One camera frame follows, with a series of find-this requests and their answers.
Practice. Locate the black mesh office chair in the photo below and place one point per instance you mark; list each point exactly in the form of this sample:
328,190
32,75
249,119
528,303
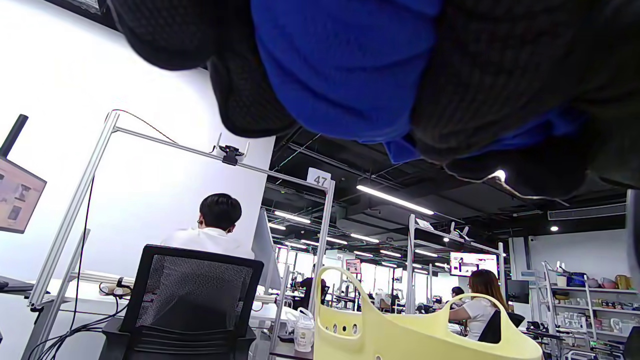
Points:
195,300

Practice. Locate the person's right hand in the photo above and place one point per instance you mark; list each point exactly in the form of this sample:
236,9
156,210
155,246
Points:
545,172

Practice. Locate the yellow perforated plastic basket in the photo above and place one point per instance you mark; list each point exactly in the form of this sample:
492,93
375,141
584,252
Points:
400,335

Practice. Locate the long ceiling light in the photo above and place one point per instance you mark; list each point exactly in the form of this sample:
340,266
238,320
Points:
395,200

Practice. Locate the grey air vent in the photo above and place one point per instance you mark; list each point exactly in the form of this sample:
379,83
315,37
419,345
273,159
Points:
585,211

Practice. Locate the aluminium frame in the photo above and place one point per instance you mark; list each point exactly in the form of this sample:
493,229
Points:
411,260
75,200

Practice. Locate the white shelving rack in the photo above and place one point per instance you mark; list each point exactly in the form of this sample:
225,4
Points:
600,290

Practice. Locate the wall screen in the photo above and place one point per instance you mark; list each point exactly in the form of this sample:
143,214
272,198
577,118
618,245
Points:
472,263

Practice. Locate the white number sign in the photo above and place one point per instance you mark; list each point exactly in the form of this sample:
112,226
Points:
319,179

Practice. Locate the plastic bag with cup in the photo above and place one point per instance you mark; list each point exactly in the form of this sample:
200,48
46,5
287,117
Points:
303,332

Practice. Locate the person's left hand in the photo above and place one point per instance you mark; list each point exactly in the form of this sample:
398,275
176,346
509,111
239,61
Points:
500,60

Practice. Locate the blue t-shirt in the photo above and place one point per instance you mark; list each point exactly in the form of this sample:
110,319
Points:
345,65

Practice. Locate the white cart with brown top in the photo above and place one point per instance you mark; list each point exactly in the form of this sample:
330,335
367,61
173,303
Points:
285,352

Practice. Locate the black clip on frame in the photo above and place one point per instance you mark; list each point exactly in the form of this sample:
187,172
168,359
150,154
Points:
231,155

